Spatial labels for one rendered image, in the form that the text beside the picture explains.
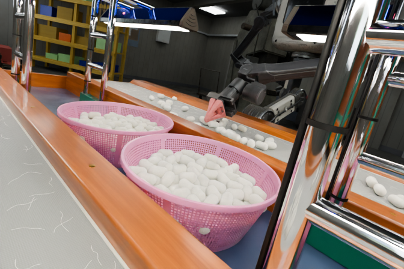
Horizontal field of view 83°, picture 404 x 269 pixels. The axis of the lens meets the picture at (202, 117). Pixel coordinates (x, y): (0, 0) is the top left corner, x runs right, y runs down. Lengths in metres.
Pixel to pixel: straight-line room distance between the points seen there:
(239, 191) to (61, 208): 0.24
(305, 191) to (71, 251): 0.20
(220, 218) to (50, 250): 0.18
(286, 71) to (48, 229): 0.77
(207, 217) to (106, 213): 0.12
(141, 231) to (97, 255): 0.04
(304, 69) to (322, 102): 0.70
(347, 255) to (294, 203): 0.28
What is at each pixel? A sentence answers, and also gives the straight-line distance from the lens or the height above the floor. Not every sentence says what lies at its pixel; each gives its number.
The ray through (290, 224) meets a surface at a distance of 0.19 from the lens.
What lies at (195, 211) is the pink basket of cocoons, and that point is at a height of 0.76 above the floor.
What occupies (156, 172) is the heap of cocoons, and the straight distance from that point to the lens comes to 0.40.
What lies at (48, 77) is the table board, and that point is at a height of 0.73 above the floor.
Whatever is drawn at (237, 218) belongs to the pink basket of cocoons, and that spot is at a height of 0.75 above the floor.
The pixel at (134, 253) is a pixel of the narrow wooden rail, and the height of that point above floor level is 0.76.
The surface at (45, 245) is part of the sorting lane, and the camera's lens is 0.27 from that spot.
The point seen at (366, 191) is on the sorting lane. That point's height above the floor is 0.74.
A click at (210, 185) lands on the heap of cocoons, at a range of 0.39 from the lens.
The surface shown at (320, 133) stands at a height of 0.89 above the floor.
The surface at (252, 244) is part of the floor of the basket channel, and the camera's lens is 0.42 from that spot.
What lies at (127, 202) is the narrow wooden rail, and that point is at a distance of 0.28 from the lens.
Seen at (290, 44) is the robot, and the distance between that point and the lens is 1.34.
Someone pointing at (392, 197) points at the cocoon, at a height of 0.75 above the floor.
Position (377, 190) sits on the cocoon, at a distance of 0.62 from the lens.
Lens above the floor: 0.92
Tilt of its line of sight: 12 degrees down
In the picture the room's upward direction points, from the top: 12 degrees clockwise
